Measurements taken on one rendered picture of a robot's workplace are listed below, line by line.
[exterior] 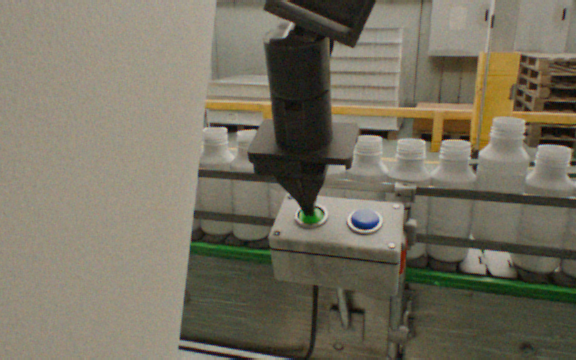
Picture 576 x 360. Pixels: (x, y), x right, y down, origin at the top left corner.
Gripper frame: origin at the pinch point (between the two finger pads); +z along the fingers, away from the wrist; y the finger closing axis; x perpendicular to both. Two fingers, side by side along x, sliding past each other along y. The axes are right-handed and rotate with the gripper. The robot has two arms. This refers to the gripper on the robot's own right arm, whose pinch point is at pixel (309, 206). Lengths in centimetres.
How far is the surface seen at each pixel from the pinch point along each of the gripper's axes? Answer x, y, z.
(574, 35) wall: -675, -218, 237
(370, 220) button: 1.0, -6.8, 0.2
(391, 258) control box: 4.3, -9.3, 2.1
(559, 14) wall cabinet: -655, -187, 201
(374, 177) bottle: -13.7, -5.9, 5.7
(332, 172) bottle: -13.4, -0.1, 5.1
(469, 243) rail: -9.6, -18.7, 12.4
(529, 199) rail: -11.9, -25.0, 6.0
